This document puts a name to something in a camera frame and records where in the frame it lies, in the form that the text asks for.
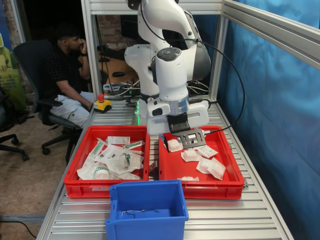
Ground thin bent wire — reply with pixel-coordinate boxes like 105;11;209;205
121;209;161;219

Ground yellow emergency stop button box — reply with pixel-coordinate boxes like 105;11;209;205
93;94;113;115

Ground pouch with small black parts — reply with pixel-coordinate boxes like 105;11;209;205
98;144;126;163

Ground man's left forearm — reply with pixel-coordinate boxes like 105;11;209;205
79;53;91;80

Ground man's left hand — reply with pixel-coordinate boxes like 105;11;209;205
78;37;88;55

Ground black camera cable on arm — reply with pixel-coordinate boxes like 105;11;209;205
138;0;246;135

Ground black floor cable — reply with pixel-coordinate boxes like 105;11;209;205
0;219;38;240

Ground blue plastic storage bin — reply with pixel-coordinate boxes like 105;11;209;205
104;179;190;240

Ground flat printed white packet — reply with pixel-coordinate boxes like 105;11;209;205
107;136;131;145

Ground tangled white cables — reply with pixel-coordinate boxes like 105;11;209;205
187;79;210;97

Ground red crate with mixed supplies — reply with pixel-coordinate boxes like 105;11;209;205
63;125;151;199

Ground flat printed Fuhrmann gauze packet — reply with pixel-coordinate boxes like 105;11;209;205
194;145;219;159

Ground aluminium profile frame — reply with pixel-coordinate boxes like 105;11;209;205
81;0;320;102

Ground black office chair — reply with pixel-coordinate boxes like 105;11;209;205
0;84;30;162

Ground man in black shirt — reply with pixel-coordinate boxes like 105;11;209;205
41;23;96;130

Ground red crate with gauze packs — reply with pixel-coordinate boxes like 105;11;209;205
158;125;245;200

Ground printed paper pouch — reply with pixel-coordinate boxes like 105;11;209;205
116;171;143;181

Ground packaged green syringe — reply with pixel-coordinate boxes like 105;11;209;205
90;137;109;157

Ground grey floor cable cover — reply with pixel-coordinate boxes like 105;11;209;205
0;213;46;223

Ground clear filter with green ring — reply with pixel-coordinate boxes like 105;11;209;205
109;149;145;175

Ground pouched filter with green ring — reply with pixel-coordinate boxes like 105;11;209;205
76;162;118;181

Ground long narrow syringe packet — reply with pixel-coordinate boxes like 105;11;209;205
124;140;146;150

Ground green printed banner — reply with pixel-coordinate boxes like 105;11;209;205
0;32;28;111

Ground wrist camera with metal mount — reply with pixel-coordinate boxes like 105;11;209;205
166;112;207;149

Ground blue fabric backdrop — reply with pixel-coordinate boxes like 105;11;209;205
184;0;320;240

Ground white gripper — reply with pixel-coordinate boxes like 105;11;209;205
146;99;210;153

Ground wooden desk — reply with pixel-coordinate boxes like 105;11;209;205
97;56;141;87

